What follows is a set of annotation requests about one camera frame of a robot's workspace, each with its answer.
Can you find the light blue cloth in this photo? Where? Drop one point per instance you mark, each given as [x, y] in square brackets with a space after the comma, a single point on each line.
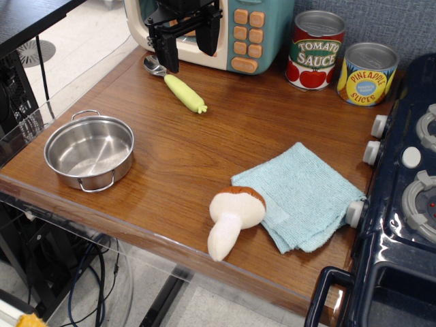
[306, 199]

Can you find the white stove knob middle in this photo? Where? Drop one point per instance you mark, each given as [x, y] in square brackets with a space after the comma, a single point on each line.
[371, 152]

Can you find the spoon with green handle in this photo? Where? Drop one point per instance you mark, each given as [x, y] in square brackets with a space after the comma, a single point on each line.
[180, 89]

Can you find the tomato sauce can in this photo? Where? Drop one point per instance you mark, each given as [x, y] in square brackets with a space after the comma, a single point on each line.
[316, 43]

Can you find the white stove knob bottom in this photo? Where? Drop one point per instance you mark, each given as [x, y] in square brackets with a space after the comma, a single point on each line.
[353, 213]

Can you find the dark blue toy stove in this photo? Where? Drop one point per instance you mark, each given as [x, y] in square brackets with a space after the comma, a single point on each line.
[392, 279]

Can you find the black computer tower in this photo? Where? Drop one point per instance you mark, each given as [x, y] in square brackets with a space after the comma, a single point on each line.
[18, 102]

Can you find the pineapple slices can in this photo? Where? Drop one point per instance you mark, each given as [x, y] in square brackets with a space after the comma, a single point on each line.
[367, 73]

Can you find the silver steel pot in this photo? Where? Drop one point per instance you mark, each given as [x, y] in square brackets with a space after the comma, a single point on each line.
[92, 152]

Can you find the round floor drain grate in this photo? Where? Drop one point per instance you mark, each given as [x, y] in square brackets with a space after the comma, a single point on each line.
[31, 52]

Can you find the black desk at left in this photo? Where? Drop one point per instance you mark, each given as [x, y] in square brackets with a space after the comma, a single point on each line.
[23, 20]

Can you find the teal toy microwave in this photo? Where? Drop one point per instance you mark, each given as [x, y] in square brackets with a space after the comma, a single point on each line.
[251, 34]

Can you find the plush mushroom toy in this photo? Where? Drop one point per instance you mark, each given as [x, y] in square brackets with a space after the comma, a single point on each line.
[233, 209]

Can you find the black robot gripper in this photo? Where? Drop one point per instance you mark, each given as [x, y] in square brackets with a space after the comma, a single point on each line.
[172, 19]

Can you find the white stove knob top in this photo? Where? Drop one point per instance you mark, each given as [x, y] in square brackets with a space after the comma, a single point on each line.
[379, 125]

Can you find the yellow sponge corner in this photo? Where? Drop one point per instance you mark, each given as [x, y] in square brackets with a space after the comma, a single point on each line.
[30, 320]

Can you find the white stove knob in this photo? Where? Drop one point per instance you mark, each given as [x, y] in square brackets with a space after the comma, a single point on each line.
[371, 152]
[353, 213]
[379, 125]

